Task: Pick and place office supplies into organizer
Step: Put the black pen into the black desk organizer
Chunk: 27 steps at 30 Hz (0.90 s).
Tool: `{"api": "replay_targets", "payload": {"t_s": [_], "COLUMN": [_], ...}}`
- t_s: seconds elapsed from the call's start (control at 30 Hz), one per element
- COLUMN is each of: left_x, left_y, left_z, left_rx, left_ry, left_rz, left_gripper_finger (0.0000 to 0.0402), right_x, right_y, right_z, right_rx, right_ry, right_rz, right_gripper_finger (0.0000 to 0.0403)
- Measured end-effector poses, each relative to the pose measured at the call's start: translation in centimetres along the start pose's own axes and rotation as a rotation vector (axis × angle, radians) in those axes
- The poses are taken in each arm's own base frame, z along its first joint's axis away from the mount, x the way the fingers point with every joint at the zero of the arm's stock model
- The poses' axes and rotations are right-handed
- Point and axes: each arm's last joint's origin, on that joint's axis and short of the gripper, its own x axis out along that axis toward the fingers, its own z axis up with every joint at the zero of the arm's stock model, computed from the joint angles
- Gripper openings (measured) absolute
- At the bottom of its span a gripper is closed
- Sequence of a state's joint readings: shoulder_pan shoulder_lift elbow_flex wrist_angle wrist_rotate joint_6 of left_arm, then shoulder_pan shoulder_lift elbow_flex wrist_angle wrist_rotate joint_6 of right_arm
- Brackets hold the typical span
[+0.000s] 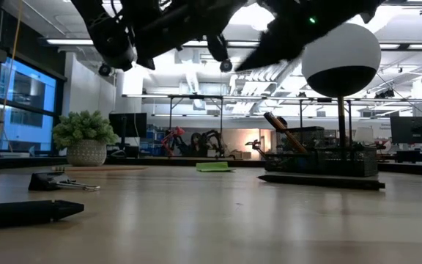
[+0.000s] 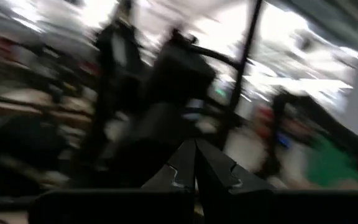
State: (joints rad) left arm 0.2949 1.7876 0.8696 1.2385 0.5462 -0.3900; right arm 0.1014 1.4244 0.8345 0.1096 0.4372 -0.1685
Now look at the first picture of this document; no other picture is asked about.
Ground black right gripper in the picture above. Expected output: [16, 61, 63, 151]
[234, 0, 329, 73]

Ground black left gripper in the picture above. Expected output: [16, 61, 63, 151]
[133, 0, 251, 70]

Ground orange pencil pink eraser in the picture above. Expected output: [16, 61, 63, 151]
[263, 111, 308, 154]

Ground green sticky note pad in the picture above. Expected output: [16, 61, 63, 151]
[195, 161, 236, 173]

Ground black binder clip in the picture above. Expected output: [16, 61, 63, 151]
[27, 171, 101, 193]

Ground black mesh desk organizer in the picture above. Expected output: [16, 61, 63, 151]
[264, 125, 380, 178]

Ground black ceiling spotlight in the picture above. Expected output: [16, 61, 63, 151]
[97, 62, 114, 78]
[219, 58, 234, 74]

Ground white globe table lamp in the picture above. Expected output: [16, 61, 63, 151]
[301, 22, 382, 162]

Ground black background monitor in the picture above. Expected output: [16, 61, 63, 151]
[108, 112, 148, 158]
[389, 115, 422, 144]

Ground cardboard box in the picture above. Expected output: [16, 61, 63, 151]
[231, 150, 252, 161]

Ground blue storage bins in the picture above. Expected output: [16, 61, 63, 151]
[140, 124, 168, 158]

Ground green plant in patterned pot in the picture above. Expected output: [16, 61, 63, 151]
[52, 109, 119, 168]

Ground dark framed window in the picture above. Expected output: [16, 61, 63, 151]
[0, 36, 67, 157]

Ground black background desk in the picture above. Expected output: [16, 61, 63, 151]
[395, 147, 422, 166]

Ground black background frame stand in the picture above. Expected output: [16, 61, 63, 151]
[166, 94, 226, 159]

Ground black aluminium table frame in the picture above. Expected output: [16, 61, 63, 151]
[0, 155, 422, 177]

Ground yellow hanging cord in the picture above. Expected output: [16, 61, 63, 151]
[0, 0, 24, 158]

